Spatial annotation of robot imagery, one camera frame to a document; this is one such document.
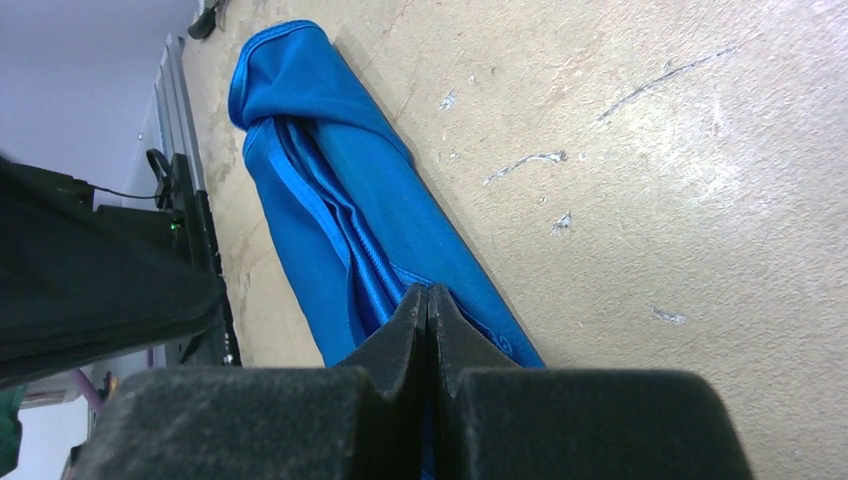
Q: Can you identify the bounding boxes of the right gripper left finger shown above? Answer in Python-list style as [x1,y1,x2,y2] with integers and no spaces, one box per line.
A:
[74,285,427,479]

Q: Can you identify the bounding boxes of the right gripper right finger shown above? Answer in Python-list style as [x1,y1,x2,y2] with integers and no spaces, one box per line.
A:
[427,285,752,479]

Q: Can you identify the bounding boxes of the blue cloth napkin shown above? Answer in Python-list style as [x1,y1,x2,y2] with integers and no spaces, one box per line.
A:
[227,19,547,480]

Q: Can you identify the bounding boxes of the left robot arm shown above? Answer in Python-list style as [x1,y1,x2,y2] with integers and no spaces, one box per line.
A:
[1,159,221,388]

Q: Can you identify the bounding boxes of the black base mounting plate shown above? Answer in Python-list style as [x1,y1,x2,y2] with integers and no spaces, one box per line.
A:
[165,154,242,367]

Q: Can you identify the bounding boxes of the aluminium frame rail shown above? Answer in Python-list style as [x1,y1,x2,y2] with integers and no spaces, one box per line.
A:
[154,34,206,191]

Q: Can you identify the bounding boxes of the black handled pliers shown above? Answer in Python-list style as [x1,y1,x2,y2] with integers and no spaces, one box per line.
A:
[187,0,230,40]

